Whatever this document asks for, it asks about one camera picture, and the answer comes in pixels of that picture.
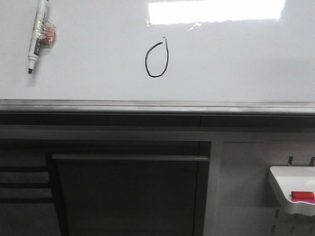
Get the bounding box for white black whiteboard marker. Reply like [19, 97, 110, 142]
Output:
[28, 0, 57, 74]

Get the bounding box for large white whiteboard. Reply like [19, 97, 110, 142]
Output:
[0, 0, 315, 115]

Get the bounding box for dark cabinet panel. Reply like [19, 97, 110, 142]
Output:
[46, 141, 211, 236]

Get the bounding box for white pegboard panel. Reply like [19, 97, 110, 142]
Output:
[216, 143, 315, 236]

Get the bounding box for red block in tray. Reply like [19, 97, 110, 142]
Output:
[291, 191, 315, 200]

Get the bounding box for pink item in tray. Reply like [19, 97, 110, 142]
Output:
[291, 199, 315, 204]

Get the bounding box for white plastic wall tray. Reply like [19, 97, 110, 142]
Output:
[268, 166, 315, 216]

